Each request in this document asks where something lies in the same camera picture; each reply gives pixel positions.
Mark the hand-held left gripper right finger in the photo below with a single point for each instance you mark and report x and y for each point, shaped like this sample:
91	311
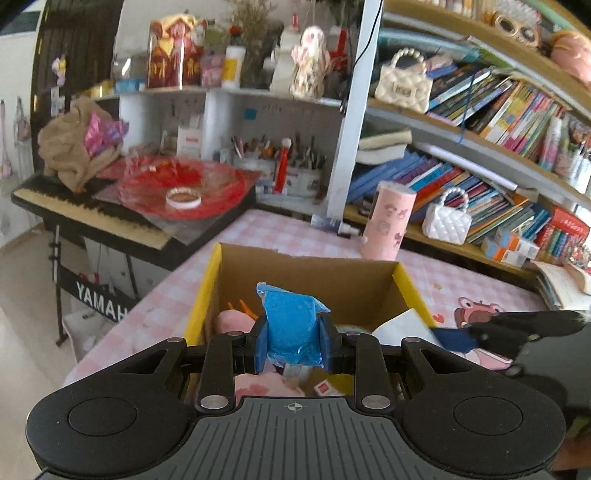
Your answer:
330	344

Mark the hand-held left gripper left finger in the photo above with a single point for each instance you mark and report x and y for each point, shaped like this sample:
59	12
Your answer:
261	341

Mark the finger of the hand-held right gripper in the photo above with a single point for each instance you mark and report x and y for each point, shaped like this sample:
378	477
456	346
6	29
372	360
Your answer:
455	339

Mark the blue plastic packet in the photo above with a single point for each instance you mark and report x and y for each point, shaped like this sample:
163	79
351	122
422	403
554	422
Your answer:
291	323

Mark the orange hair clip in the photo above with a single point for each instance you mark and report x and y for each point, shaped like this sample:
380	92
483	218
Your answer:
247	308

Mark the pink plush toy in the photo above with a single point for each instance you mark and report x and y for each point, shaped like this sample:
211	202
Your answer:
231	321

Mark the white paper sheet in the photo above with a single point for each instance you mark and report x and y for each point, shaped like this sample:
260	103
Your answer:
401	327

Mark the yellow cardboard box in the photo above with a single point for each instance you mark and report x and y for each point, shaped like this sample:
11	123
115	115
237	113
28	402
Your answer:
323	281

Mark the stack of open books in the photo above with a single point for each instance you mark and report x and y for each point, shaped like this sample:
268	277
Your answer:
561	281

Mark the orange and white carton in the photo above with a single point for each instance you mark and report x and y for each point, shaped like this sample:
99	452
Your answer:
501	254
517	243

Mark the pink sticker canister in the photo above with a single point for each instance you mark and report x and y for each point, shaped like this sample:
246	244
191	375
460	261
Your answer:
385	221

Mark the row of colourful books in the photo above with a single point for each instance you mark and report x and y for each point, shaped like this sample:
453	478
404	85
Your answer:
485	198
508	110

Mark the clear tape roll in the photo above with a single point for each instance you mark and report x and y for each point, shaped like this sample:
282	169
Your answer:
183	198

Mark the pen holder with brushes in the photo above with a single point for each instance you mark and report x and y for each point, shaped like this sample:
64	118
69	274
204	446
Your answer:
300	175

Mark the wooden bookshelf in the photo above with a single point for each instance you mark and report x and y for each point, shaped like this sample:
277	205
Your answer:
521	177

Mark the white paper tube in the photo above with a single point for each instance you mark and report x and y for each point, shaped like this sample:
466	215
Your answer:
466	164

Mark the red brush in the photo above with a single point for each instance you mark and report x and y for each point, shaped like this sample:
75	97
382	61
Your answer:
281	166

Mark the red plastic wrap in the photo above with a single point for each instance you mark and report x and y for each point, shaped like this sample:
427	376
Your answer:
147	184

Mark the stack of thick notebooks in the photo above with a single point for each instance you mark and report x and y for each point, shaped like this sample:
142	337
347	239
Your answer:
383	145

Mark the black keyboard piano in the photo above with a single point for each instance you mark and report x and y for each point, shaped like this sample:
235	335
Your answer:
92	217

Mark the black keyboard stand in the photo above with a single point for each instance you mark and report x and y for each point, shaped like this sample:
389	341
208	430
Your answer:
57	286

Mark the white box red label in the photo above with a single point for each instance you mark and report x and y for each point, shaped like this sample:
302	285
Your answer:
189	142

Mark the white desk shelf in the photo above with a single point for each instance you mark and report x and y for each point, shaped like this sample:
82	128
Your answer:
152	115

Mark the pink foil packets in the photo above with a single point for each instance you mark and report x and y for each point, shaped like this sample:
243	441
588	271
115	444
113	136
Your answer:
104	134

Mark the white ceramic vase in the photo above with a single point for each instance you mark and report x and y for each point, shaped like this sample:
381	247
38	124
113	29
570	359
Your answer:
282	69

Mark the brown plush cloth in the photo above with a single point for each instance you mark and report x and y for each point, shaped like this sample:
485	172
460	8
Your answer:
64	147

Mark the pink gift box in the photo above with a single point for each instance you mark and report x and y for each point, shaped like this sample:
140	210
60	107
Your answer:
211	70

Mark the white bottle yellow label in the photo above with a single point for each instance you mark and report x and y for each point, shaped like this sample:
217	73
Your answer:
232	67

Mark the pale doll figurine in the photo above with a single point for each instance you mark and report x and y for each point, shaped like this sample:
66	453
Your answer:
309	62

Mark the teal flat box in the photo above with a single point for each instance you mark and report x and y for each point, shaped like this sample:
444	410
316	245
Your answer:
130	86

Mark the red and gold doll pair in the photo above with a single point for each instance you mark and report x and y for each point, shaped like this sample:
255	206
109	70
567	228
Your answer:
175	50

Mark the pink plush with face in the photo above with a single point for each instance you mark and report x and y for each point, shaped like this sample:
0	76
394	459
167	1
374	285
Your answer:
572	53

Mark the dried flower bunch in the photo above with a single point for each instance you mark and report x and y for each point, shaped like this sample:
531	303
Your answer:
254	27

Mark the small hanging pouch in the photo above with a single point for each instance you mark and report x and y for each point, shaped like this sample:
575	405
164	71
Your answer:
21	122

